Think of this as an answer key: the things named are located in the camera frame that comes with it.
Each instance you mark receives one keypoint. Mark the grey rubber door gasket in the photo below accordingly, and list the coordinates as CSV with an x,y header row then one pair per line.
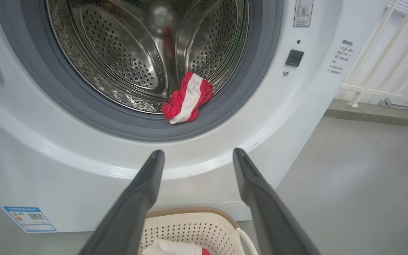
x,y
147,129

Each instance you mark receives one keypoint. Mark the grey warning sticker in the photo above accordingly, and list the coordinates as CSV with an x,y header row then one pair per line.
x,y
303,14

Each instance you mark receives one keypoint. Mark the blue energy label sticker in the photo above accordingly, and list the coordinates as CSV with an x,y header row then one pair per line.
x,y
30,219

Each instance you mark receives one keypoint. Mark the white washing machine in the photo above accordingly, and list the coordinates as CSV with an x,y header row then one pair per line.
x,y
83,170

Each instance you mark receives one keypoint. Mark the white and red garment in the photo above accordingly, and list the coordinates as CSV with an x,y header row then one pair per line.
x,y
168,248

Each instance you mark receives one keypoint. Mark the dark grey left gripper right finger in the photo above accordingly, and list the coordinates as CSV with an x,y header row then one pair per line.
x,y
271,219

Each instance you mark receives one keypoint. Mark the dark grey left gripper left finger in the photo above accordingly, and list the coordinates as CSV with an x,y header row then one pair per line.
x,y
126,212

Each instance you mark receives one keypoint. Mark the black text notice sticker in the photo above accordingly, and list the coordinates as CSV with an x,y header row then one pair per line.
x,y
342,56

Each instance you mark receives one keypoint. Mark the red white striped garment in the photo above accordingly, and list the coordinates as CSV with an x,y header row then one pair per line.
x,y
181,102

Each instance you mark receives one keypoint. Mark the white metal railing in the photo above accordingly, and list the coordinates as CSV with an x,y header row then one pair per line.
x,y
384,93

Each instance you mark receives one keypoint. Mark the black door lock socket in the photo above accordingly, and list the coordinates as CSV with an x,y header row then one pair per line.
x,y
294,58

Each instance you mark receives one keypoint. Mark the perforated steel washer drum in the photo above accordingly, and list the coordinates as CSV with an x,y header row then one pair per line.
x,y
119,53

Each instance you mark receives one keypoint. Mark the cream perforated laundry basket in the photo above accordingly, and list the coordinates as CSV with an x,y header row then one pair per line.
x,y
190,226

